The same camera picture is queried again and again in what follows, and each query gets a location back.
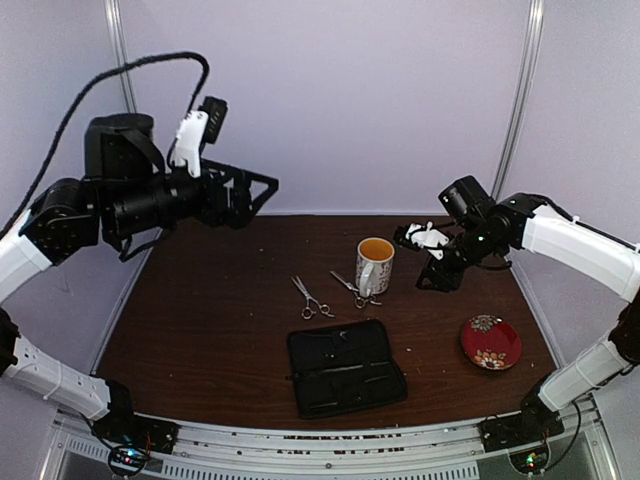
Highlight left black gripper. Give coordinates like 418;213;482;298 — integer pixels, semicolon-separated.
106;157;279;239

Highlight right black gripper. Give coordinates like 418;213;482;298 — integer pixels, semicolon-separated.
417;221;504;292

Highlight silver thinning scissors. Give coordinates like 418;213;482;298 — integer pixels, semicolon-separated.
330;270;382;309

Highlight black zippered tool case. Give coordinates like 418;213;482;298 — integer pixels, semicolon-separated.
286;319;408;419

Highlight silver straight hair scissors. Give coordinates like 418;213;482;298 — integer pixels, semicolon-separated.
291;276;335;321

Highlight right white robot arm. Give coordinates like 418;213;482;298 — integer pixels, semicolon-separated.
403;176;639;442

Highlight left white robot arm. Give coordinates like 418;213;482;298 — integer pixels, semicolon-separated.
1;111;279;444

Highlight white floral mug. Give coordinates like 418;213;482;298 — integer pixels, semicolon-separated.
355;237;395;298

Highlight red floral plate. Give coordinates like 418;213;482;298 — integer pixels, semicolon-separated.
460;314;522;371

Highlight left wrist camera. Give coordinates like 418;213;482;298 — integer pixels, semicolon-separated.
168;96;228;178

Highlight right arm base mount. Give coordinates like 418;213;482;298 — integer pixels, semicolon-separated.
478;400;565;452

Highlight aluminium front rail frame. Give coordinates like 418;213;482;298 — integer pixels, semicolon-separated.
39;392;624;480

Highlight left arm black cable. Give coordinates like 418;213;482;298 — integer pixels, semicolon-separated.
0;51;211;241

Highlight left aluminium corner post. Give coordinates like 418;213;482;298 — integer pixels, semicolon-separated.
104;0;137;113

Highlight aluminium corner post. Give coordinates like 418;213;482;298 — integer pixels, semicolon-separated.
491;0;545;199
104;0;137;113

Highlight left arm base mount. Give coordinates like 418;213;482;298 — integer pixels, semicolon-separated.
92;396;179;454

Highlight right aluminium corner post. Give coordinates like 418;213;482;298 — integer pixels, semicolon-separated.
491;0;545;199

